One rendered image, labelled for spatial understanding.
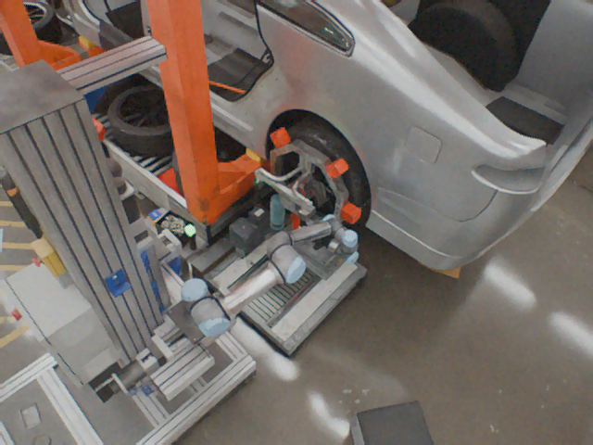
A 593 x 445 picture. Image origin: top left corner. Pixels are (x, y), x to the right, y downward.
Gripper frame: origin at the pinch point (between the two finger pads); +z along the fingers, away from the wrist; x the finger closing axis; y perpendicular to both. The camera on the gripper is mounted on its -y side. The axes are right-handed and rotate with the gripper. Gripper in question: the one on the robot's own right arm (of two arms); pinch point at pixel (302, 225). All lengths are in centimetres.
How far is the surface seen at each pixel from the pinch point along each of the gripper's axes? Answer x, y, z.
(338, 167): -21.6, 31.9, -3.5
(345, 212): -20.3, 4.8, -13.3
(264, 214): -17, -40, 44
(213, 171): 9, 7, 60
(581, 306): -134, -82, -152
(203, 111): 11, 51, 60
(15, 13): 12, 30, 253
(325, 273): -23, -66, -7
